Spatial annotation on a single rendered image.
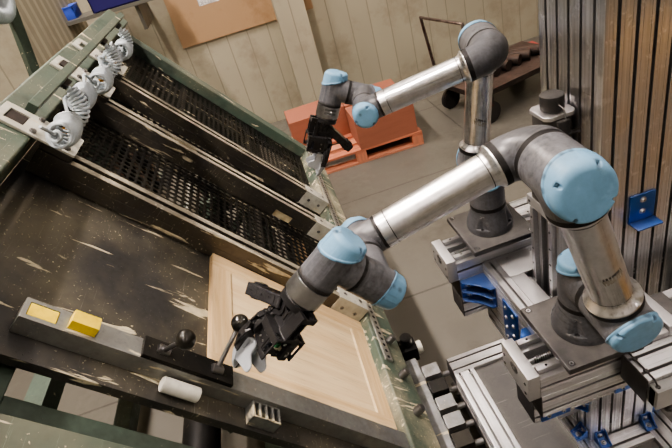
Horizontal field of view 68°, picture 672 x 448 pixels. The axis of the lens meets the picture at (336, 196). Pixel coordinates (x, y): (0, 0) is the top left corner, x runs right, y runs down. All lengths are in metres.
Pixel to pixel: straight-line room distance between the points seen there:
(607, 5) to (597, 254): 0.51
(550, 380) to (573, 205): 0.65
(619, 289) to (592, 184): 0.30
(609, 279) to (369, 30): 5.01
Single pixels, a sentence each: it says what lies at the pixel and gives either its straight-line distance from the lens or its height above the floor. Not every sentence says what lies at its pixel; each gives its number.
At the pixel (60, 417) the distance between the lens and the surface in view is 1.05.
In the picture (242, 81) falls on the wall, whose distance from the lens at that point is 5.75.
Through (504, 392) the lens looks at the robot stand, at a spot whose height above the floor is 0.21.
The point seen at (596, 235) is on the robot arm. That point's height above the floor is 1.49.
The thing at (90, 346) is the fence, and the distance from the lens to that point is 1.06.
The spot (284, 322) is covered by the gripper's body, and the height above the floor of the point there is 1.49.
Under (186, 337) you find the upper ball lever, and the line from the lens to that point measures 0.97.
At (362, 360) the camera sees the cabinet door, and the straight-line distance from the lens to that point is 1.59.
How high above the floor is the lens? 2.14
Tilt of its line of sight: 31 degrees down
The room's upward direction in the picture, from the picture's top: 16 degrees counter-clockwise
